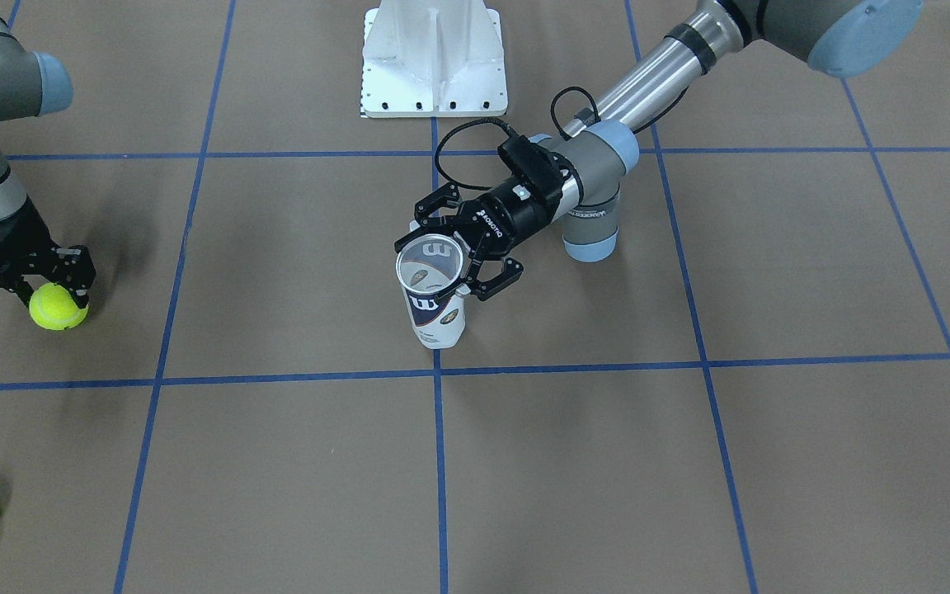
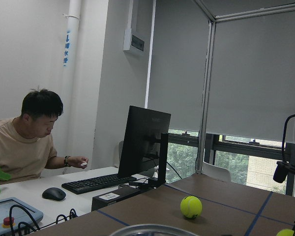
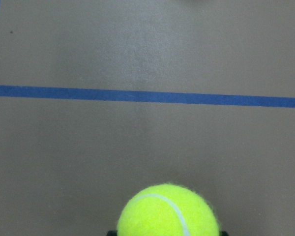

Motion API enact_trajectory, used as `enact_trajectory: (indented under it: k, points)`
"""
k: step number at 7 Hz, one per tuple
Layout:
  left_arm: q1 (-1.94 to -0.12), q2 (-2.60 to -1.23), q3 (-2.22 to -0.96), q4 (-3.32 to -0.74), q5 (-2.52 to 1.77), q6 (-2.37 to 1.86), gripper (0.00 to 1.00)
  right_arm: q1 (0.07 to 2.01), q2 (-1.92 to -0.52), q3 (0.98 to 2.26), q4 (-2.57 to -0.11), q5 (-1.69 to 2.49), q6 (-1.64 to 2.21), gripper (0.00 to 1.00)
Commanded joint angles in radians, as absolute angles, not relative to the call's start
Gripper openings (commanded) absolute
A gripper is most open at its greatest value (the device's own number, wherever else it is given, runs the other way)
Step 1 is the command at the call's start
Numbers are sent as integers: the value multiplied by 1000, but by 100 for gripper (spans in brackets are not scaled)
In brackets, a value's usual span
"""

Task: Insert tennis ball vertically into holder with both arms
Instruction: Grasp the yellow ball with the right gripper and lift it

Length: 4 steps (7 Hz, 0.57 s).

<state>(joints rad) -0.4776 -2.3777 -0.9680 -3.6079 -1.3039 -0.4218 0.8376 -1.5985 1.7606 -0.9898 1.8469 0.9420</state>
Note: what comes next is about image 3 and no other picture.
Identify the brown paper table mat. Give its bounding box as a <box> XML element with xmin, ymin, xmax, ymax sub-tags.
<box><xmin>0</xmin><ymin>0</ymin><xmax>295</xmax><ymax>236</ymax></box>

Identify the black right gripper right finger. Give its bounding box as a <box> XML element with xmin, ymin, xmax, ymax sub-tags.
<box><xmin>220</xmin><ymin>231</ymin><xmax>228</xmax><ymax>236</ymax></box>

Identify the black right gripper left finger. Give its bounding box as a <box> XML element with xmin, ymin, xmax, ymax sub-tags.
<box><xmin>106</xmin><ymin>230</ymin><xmax>118</xmax><ymax>236</ymax></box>

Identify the yellow tennis ball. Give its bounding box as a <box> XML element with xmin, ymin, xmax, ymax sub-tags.
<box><xmin>117</xmin><ymin>184</ymin><xmax>221</xmax><ymax>236</ymax></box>

